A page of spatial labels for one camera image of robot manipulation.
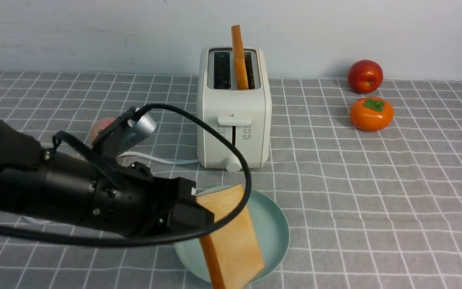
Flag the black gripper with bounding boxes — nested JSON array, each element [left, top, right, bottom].
[[91, 163, 214, 237]]

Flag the toast slice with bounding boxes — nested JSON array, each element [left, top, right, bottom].
[[197, 184, 265, 289], [231, 24, 249, 90]]

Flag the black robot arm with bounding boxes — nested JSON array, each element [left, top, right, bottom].
[[0, 107, 214, 237]]

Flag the white two-slot toaster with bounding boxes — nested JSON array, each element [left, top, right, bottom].
[[196, 47, 272, 169]]

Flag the light green round plate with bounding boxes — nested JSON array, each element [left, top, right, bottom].
[[174, 189, 290, 284]]

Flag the pink peach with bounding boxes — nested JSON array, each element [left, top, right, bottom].
[[89, 117, 116, 143]]

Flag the grey checked tablecloth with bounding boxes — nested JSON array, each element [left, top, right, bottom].
[[0, 71, 462, 289]]

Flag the orange persimmon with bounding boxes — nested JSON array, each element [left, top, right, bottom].
[[349, 97, 395, 132]]

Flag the red apple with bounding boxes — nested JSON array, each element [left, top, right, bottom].
[[348, 60, 384, 94]]

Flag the white power cord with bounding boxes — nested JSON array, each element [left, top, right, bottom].
[[20, 151, 200, 225]]

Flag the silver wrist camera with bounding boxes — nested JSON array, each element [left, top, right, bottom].
[[91, 106, 157, 159]]

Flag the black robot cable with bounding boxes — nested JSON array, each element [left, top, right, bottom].
[[0, 104, 252, 247]]

